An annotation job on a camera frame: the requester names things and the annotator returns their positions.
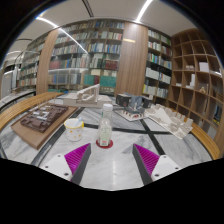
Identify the curved wooden slatted bench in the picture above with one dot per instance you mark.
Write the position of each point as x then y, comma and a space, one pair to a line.
208, 141
16, 108

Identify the straight ceiling light strip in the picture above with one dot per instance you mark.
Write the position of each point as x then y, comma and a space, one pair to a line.
144, 10

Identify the flat round red coaster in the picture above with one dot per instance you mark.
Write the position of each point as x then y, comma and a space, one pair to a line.
100, 145

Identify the dark grey architectural model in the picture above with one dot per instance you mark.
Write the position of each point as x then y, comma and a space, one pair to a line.
131, 103

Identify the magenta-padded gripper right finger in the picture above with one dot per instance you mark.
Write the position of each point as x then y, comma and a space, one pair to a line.
148, 160

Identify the wooden cubby shelf unit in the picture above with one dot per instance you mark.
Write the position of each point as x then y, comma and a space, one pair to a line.
196, 76

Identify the large book-filled shelf unit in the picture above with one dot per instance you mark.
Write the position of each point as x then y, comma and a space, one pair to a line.
86, 56

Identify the white architectural site model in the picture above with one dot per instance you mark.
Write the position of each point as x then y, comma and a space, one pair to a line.
171, 120

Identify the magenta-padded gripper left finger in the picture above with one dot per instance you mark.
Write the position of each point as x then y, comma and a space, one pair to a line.
78, 159

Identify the beige architectural building model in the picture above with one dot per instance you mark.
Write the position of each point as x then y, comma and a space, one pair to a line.
86, 96

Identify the brown model on wooden board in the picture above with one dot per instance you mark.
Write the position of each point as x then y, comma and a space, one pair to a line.
40, 121

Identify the glass-fronted bookshelf unit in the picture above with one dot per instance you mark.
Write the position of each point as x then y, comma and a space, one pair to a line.
28, 73

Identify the clear plastic drink bottle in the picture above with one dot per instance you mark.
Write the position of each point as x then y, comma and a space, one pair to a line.
105, 130

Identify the white mug with yellow rim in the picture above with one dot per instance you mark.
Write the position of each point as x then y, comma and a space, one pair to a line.
73, 133

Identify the light blue spoon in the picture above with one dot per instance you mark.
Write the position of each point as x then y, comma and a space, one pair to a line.
78, 122

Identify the narrow book-filled shelf unit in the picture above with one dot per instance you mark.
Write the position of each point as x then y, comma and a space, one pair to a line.
158, 66

